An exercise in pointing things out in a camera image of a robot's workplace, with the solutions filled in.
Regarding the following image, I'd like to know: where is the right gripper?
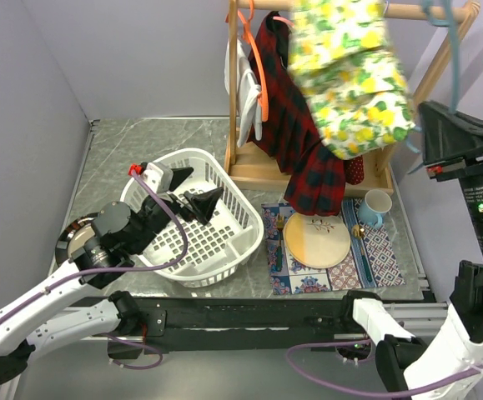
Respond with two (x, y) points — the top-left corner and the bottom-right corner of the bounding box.
(414, 92), (483, 253)

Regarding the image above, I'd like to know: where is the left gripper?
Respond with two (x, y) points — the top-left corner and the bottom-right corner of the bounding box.
(128, 167), (223, 254)

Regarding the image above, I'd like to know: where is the red polka dot garment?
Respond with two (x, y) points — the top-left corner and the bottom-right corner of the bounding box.
(344, 156), (365, 185)

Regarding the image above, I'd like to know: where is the teal blue hanger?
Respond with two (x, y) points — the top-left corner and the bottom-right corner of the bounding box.
(407, 1), (460, 175)

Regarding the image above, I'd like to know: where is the red plaid skirt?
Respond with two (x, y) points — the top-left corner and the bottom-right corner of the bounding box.
(249, 11), (346, 216)

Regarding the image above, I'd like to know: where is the yellow floral garment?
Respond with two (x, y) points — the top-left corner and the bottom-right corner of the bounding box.
(288, 1), (415, 160)

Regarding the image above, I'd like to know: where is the pink hanger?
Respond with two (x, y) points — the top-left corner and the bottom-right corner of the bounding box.
(273, 16), (294, 28)

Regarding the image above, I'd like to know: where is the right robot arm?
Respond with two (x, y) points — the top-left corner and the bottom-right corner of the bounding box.
(339, 101), (483, 399)

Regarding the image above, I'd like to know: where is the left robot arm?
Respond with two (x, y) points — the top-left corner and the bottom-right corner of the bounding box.
(0, 166), (224, 385)

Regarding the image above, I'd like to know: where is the orange hanger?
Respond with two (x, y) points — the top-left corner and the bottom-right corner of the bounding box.
(224, 1), (269, 122)

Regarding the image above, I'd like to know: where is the wooden clothes rack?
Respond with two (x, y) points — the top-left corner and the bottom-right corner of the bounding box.
(223, 0), (481, 198)

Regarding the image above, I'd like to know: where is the white plastic laundry basket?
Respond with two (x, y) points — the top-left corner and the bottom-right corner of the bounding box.
(120, 148), (264, 288)

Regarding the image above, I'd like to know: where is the light blue mug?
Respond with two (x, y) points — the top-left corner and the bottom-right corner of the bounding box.
(357, 189), (393, 229)

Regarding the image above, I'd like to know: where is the white cloth garment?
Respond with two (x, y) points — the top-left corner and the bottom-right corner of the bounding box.
(235, 38), (263, 147)

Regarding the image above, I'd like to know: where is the dark rimmed brown plate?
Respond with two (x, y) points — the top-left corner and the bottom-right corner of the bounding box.
(54, 212), (98, 267)

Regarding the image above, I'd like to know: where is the cream yellow plate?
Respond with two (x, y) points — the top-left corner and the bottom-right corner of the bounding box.
(283, 213), (351, 269)

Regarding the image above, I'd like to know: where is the patterned placemat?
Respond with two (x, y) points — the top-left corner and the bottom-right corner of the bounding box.
(262, 197), (405, 295)

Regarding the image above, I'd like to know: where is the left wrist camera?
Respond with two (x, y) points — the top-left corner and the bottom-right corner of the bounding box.
(128, 162), (174, 193)

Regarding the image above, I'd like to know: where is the gold fork green handle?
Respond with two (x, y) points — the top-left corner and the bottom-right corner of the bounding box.
(276, 214), (284, 272)

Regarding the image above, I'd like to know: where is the gold spoon green handle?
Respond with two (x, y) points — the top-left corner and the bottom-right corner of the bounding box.
(351, 224), (372, 283)

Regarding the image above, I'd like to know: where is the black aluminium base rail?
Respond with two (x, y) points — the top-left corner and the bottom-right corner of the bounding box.
(114, 290), (378, 353)

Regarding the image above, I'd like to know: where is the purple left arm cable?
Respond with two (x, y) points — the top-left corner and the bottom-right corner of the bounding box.
(0, 170), (189, 343)

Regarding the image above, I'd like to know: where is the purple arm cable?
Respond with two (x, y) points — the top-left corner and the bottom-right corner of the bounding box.
(0, 170), (189, 343)
(286, 339), (483, 396)

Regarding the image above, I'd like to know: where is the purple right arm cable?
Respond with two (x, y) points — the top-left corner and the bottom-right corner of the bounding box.
(286, 339), (483, 396)

